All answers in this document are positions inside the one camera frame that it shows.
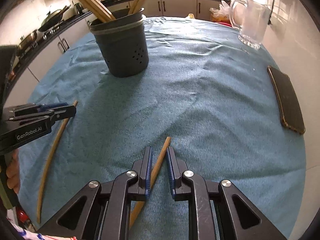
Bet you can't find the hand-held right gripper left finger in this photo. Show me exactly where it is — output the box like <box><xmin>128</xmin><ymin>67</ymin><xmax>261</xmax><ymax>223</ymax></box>
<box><xmin>36</xmin><ymin>146</ymin><xmax>153</xmax><ymax>240</ymax></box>

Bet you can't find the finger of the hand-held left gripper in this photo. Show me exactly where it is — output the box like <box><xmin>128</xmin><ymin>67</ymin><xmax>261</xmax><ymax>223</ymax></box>
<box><xmin>7</xmin><ymin>105</ymin><xmax>77</xmax><ymax>128</ymax></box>
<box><xmin>4</xmin><ymin>102</ymin><xmax>68</xmax><ymax>117</ymax></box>

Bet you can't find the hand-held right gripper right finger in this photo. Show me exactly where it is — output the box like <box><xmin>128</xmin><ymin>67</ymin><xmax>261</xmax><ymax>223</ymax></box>
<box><xmin>167</xmin><ymin>146</ymin><xmax>288</xmax><ymax>240</ymax></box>

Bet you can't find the straight wooden chopstick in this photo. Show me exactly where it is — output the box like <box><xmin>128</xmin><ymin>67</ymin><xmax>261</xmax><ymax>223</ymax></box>
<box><xmin>129</xmin><ymin>137</ymin><xmax>172</xmax><ymax>228</ymax></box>

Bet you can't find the curved wooden chopstick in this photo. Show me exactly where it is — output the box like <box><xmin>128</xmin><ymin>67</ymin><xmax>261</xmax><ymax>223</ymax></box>
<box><xmin>36</xmin><ymin>100</ymin><xmax>79</xmax><ymax>224</ymax></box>

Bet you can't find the dark grey utensil holder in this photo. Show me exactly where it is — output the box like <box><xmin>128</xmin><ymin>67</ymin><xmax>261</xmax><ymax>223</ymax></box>
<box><xmin>88</xmin><ymin>8</ymin><xmax>150</xmax><ymax>78</ymax></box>

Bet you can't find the bunch of wooden chopsticks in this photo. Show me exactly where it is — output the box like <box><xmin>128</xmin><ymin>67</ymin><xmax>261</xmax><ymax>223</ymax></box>
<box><xmin>63</xmin><ymin>0</ymin><xmax>158</xmax><ymax>23</ymax></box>

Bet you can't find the person's left hand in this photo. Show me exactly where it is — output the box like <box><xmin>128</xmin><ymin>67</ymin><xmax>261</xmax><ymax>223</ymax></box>
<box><xmin>5</xmin><ymin>150</ymin><xmax>21</xmax><ymax>194</ymax></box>

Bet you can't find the dark frying pan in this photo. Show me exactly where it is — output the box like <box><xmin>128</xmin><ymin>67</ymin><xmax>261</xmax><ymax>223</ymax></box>
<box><xmin>16</xmin><ymin>29</ymin><xmax>38</xmax><ymax>55</ymax></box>

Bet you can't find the blue table cloth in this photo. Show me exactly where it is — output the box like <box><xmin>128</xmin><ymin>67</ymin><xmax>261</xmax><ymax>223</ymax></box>
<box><xmin>17</xmin><ymin>16</ymin><xmax>307</xmax><ymax>240</ymax></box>

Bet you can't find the black wok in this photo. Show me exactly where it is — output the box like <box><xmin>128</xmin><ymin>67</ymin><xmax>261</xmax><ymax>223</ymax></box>
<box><xmin>37</xmin><ymin>5</ymin><xmax>72</xmax><ymax>32</ymax></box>

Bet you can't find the person's printed clothing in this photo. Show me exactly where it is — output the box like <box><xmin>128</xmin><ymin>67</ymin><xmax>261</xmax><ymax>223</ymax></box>
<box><xmin>6</xmin><ymin>209</ymin><xmax>75</xmax><ymax>240</ymax></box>

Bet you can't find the black smartphone in brown case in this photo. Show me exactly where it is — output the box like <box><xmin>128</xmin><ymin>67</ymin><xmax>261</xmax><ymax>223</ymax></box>
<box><xmin>267</xmin><ymin>65</ymin><xmax>306</xmax><ymax>135</ymax></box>

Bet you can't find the plastic bag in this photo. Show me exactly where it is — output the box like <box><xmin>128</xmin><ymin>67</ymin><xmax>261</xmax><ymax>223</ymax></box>
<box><xmin>209</xmin><ymin>1</ymin><xmax>237</xmax><ymax>23</ymax></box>

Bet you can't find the clear glass mug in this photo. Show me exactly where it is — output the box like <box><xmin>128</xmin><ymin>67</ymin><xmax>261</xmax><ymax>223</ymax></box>
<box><xmin>229</xmin><ymin>0</ymin><xmax>272</xmax><ymax>50</ymax></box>

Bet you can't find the black power plug cable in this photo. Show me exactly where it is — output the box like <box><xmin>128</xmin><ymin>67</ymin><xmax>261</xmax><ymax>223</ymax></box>
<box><xmin>267</xmin><ymin>0</ymin><xmax>278</xmax><ymax>25</ymax></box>

